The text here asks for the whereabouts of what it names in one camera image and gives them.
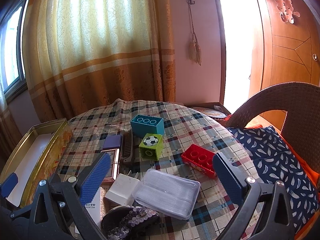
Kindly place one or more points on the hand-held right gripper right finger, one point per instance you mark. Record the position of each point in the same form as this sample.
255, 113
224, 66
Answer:
227, 177

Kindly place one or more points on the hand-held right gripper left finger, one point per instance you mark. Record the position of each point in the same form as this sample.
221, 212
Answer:
96, 177

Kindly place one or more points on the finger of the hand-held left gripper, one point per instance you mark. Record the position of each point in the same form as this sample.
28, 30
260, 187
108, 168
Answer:
8, 183

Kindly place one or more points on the white charger plug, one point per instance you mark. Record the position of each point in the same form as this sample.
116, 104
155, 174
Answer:
120, 187

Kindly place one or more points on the white card box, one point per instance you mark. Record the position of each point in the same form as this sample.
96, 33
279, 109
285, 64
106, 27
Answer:
96, 210

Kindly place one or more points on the red toy block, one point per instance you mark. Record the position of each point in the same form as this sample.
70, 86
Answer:
197, 160

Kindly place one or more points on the gold tin box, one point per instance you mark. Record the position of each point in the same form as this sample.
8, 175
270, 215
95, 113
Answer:
52, 150

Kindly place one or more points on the dark wrapper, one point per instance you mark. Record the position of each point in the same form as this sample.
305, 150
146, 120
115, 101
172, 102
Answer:
130, 221

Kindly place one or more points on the clear plastic bag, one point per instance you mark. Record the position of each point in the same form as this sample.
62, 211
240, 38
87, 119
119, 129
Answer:
166, 195

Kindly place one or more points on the green soccer toy block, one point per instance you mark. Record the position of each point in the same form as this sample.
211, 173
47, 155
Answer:
151, 145

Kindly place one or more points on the teal toy block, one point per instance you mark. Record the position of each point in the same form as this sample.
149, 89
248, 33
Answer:
147, 127

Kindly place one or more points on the rose gold compact case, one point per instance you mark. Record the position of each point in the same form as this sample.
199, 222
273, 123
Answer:
113, 165

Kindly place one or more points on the purple small box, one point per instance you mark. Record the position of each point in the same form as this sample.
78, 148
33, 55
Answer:
112, 142

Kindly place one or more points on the brown comb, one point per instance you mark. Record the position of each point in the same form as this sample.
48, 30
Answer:
127, 147

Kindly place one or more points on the blue feather print cushion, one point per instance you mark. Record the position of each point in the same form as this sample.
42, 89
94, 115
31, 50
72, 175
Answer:
275, 160

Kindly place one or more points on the plaid tablecloth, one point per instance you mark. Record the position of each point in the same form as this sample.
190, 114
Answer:
190, 130

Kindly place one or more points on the round printed tin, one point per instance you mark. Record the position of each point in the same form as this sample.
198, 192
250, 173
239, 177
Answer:
210, 112

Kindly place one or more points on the cardboard box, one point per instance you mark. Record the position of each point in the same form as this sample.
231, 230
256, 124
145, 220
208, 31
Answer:
200, 104

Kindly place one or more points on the brown wicker chair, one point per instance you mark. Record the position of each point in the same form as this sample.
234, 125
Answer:
262, 100

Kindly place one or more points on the tasselled curtain tieback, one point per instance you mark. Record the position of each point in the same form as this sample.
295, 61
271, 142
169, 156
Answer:
194, 51

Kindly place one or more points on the yellow patterned curtain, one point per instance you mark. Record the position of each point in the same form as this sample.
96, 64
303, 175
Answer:
100, 42

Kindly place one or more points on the wooden door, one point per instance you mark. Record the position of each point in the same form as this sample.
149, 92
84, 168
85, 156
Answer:
287, 55

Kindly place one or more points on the window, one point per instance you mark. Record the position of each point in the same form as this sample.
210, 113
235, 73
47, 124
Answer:
12, 42

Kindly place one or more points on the door knob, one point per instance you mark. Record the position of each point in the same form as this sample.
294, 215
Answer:
315, 57

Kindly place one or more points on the pink paper door decoration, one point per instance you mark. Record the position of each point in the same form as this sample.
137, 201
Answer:
287, 10

